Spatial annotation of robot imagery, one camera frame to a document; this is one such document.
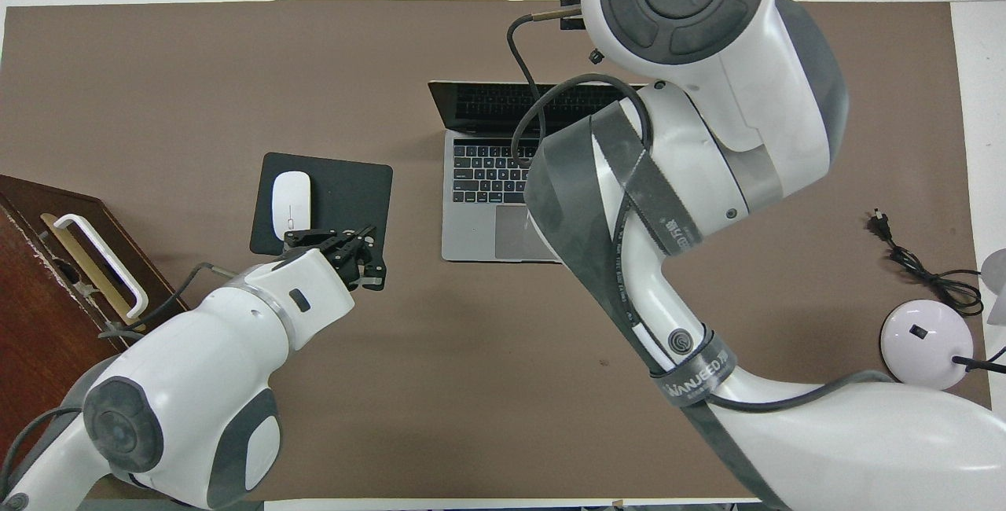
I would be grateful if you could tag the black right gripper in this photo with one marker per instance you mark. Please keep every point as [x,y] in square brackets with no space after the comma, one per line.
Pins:
[571,6]

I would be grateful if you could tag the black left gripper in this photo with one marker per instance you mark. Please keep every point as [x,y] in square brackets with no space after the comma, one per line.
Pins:
[350,263]

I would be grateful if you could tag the silver grey laptop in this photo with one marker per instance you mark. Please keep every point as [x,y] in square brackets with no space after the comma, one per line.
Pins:
[479,236]

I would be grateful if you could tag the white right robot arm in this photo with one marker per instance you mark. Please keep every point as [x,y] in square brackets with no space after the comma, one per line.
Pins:
[707,141]

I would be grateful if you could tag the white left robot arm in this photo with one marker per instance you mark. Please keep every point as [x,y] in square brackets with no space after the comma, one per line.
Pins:
[196,369]

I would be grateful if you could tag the black mouse pad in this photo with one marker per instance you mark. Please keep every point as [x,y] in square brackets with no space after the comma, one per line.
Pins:
[350,196]

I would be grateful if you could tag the white computer mouse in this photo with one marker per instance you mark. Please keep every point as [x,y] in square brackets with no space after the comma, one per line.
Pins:
[291,200]

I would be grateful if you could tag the brown table mat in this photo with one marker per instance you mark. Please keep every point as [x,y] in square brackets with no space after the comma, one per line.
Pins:
[409,417]

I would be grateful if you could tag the dark brown wooden box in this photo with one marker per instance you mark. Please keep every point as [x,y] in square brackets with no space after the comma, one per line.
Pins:
[39,322]

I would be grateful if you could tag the white desk lamp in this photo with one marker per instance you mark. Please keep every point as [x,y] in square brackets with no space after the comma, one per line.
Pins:
[919,342]

